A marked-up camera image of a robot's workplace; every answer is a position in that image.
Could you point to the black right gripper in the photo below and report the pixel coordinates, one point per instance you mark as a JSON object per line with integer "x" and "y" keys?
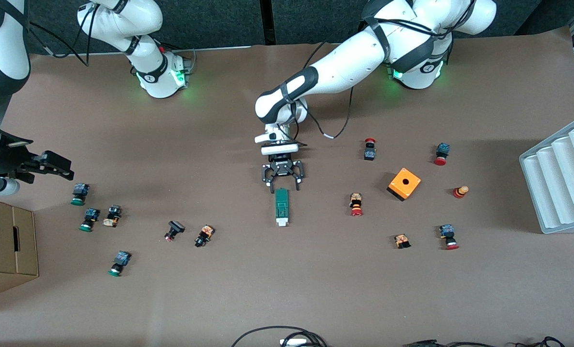
{"x": 11, "y": 157}

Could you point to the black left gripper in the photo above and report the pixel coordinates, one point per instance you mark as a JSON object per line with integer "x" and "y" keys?
{"x": 282, "y": 167}

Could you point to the green push button blue block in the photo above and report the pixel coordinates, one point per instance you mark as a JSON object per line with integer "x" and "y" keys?
{"x": 119, "y": 263}
{"x": 78, "y": 193}
{"x": 89, "y": 219}

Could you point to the orange button enclosure box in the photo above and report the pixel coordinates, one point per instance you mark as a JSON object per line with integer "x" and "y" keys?
{"x": 404, "y": 183}

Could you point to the black selector switch orange block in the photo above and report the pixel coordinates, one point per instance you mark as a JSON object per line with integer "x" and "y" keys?
{"x": 204, "y": 235}

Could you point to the brown cardboard box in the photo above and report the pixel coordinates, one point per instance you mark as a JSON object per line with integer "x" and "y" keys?
{"x": 7, "y": 246}

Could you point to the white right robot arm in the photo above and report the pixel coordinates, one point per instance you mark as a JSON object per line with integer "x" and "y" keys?
{"x": 147, "y": 67}

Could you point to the black switch with beige block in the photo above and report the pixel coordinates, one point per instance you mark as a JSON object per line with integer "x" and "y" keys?
{"x": 112, "y": 216}

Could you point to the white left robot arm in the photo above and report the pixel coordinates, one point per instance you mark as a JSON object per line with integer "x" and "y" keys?
{"x": 344, "y": 67}

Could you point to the brown paper table cover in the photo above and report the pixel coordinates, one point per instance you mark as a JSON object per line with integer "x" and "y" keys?
{"x": 171, "y": 144}

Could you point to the black square push button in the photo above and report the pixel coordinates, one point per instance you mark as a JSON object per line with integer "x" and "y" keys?
{"x": 173, "y": 230}

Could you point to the grey ridged plastic tray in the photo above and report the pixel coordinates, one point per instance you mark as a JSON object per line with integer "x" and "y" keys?
{"x": 556, "y": 183}

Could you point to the red yellow button head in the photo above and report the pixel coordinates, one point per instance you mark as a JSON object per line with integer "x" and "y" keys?
{"x": 460, "y": 192}

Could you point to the orange black contact block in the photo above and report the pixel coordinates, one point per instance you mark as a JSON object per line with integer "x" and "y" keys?
{"x": 402, "y": 240}

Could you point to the red mushroom button blue block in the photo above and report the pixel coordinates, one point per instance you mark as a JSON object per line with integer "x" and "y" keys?
{"x": 448, "y": 236}
{"x": 441, "y": 153}

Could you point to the red button black block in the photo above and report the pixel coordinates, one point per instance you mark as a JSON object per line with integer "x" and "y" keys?
{"x": 369, "y": 150}

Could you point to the red mushroom button orange block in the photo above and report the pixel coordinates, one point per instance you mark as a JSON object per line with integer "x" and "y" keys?
{"x": 356, "y": 204}

